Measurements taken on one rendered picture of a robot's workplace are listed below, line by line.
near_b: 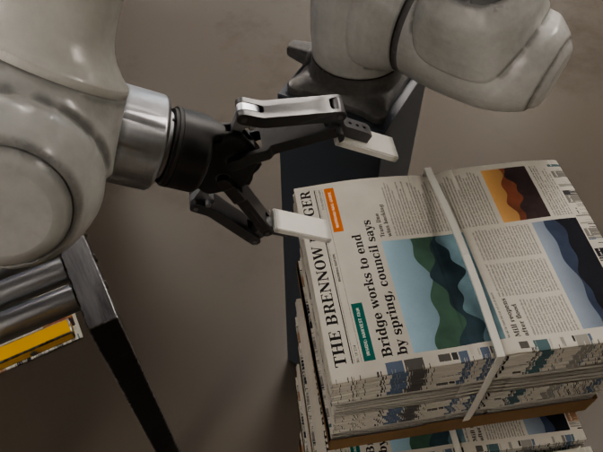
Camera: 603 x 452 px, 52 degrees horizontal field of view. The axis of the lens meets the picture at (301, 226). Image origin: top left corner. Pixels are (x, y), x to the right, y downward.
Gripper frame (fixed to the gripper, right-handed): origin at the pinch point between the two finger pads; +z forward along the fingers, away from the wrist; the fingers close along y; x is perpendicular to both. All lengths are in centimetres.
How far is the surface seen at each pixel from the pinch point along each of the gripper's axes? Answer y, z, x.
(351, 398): 17.0, 6.9, 15.2
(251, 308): 112, 43, -60
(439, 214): 5.6, 18.3, -6.0
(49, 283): 58, -23, -22
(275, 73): 103, 61, -176
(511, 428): 22.3, 36.4, 15.1
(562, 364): 5.1, 29.0, 14.6
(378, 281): 10.0, 9.2, 3.2
